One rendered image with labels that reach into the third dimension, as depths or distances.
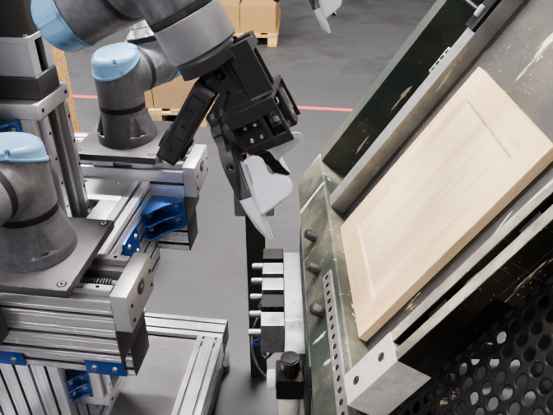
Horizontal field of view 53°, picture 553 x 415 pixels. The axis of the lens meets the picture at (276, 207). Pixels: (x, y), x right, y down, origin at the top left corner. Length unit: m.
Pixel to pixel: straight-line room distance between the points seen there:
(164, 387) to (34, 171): 1.08
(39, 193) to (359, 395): 0.64
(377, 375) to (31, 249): 0.63
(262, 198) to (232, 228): 2.35
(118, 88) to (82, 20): 0.81
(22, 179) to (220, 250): 1.87
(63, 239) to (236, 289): 1.55
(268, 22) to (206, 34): 5.24
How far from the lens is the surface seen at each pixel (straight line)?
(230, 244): 2.84
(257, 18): 5.81
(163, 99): 4.07
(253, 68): 0.59
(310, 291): 1.30
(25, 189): 1.03
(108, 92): 1.45
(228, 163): 0.59
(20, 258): 1.10
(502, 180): 0.99
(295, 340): 1.31
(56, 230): 1.10
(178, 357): 2.02
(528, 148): 0.99
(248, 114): 0.59
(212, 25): 0.58
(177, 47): 0.58
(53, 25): 0.65
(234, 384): 2.19
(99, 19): 0.62
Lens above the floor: 1.68
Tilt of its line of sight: 33 degrees down
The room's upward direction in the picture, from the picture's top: straight up
